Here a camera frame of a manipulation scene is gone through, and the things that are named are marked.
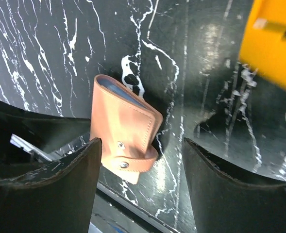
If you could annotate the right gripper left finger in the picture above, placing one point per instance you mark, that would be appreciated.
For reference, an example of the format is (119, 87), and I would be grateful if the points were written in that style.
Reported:
(56, 197)

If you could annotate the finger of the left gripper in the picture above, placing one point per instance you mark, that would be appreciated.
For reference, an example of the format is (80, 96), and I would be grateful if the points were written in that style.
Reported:
(44, 132)

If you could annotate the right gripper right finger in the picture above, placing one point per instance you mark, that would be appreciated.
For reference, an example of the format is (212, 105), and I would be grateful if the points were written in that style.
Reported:
(226, 198)

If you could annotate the orange card box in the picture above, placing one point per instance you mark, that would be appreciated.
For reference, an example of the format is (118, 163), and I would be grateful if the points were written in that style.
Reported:
(263, 46)

